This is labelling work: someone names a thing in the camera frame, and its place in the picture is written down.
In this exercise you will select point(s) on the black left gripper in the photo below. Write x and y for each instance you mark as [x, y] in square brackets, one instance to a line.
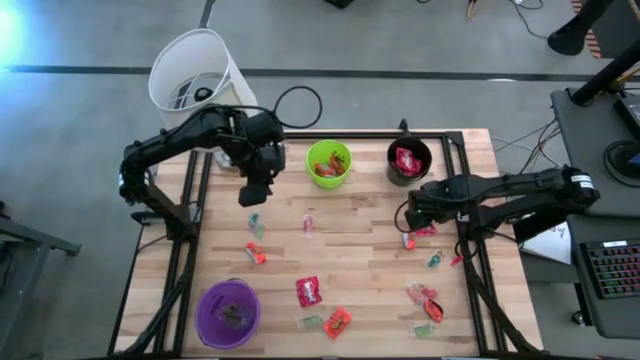
[265, 155]

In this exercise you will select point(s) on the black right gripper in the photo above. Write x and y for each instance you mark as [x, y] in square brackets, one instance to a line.
[430, 202]

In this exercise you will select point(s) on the red Skittles candy pack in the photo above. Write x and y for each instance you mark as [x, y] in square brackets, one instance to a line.
[404, 157]
[308, 291]
[428, 231]
[414, 168]

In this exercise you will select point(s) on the orange Reese's candy pack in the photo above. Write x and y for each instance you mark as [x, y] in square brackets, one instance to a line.
[409, 242]
[337, 322]
[325, 171]
[338, 164]

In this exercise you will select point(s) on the purple plastic bucket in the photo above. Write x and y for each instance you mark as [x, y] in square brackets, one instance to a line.
[215, 300]

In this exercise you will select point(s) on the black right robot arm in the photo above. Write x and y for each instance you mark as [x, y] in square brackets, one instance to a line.
[525, 187]

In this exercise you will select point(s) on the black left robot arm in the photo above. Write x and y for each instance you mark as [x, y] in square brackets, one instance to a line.
[170, 140]

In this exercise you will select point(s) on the teal candy in clear wrapper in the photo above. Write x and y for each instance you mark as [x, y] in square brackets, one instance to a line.
[435, 259]
[254, 219]

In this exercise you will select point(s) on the small red candy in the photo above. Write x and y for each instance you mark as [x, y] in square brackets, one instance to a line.
[456, 260]

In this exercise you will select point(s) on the red orange candy pack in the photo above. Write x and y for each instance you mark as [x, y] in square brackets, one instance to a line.
[433, 310]

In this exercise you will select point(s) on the black plastic bucket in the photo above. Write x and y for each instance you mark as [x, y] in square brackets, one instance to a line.
[400, 180]

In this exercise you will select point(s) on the small orange Reese's pack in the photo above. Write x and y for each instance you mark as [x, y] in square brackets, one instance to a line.
[256, 253]

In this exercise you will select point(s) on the green plastic bucket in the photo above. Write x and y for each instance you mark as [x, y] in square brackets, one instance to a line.
[315, 150]

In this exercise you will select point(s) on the white shade silver table lamp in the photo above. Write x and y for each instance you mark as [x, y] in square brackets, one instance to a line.
[240, 100]

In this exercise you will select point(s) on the black desk leg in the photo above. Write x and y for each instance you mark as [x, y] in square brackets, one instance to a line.
[537, 230]

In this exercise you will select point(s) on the white paper sheet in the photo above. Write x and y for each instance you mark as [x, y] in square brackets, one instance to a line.
[552, 246]

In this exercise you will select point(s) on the grey desk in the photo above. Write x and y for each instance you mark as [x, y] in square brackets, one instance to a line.
[585, 140]
[600, 320]

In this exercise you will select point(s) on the black caster wheel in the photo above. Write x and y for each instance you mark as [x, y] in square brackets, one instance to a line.
[578, 317]

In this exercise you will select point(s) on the black backlit keyboard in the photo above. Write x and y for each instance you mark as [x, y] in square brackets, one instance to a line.
[615, 270]

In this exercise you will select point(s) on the wooden stick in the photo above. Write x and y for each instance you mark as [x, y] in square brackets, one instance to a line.
[472, 7]

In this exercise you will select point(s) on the black pole with foot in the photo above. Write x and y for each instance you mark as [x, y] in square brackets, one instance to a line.
[570, 37]

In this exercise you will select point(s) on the red white striped mat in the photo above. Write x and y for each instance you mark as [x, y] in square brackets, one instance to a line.
[592, 42]

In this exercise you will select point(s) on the black aluminium table frame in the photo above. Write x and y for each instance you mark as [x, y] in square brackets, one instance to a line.
[350, 134]

